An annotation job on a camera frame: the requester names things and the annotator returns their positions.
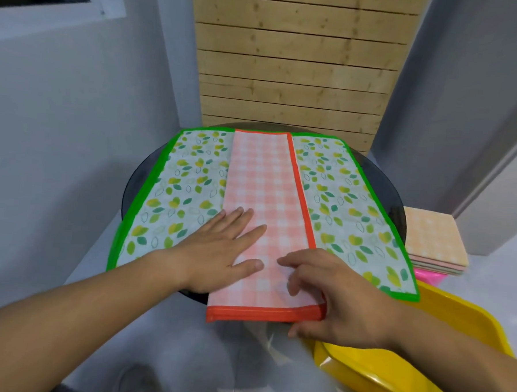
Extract person's right hand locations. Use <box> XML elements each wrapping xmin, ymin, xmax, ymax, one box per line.
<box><xmin>272</xmin><ymin>246</ymin><xmax>406</xmax><ymax>351</ymax></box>

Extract person's left hand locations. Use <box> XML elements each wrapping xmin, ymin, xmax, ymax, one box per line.
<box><xmin>167</xmin><ymin>203</ymin><xmax>269</xmax><ymax>299</ymax></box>

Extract orange checked cloth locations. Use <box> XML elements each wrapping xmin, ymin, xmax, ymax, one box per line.
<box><xmin>205</xmin><ymin>129</ymin><xmax>336</xmax><ymax>329</ymax></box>

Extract person's right forearm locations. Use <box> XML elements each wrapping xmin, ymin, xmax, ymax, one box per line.
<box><xmin>384</xmin><ymin>302</ymin><xmax>517</xmax><ymax>392</ymax></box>

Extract person's left forearm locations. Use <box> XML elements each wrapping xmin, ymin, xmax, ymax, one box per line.
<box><xmin>0</xmin><ymin>238</ymin><xmax>187</xmax><ymax>392</ymax></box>

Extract green-bordered leaf print cloth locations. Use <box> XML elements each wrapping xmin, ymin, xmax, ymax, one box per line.
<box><xmin>105</xmin><ymin>121</ymin><xmax>429</xmax><ymax>303</ymax></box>

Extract yellow plastic basin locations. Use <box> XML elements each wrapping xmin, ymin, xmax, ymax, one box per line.
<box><xmin>302</xmin><ymin>273</ymin><xmax>517</xmax><ymax>392</ymax></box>

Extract pink plastic stool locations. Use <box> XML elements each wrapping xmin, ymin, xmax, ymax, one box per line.
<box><xmin>411</xmin><ymin>267</ymin><xmax>448</xmax><ymax>291</ymax></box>

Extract stack of folded pastel cloths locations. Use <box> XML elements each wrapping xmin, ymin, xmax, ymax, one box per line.
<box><xmin>399</xmin><ymin>206</ymin><xmax>473</xmax><ymax>277</ymax></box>

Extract wooden slat panel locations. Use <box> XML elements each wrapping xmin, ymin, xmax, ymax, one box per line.
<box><xmin>183</xmin><ymin>0</ymin><xmax>432</xmax><ymax>158</ymax></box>

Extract white window frame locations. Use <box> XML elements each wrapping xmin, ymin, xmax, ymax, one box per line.
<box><xmin>0</xmin><ymin>0</ymin><xmax>128</xmax><ymax>50</ymax></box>

